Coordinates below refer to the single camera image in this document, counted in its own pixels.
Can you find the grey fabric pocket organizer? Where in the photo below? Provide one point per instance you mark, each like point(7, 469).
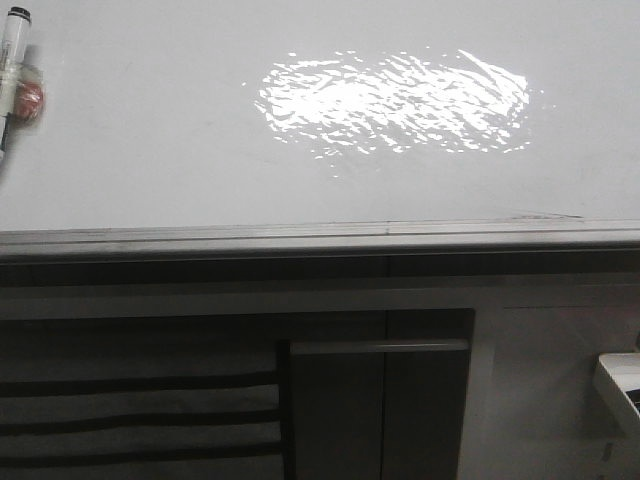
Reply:
point(121, 403)

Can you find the white whiteboard with aluminium frame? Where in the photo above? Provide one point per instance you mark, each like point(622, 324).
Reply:
point(232, 127)

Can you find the grey metal stand frame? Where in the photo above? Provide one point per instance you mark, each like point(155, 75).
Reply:
point(469, 366)

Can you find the white marker with black cap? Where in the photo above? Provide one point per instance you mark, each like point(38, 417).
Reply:
point(22, 89)

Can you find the white plastic marker tray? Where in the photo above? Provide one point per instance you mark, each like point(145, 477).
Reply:
point(616, 378)

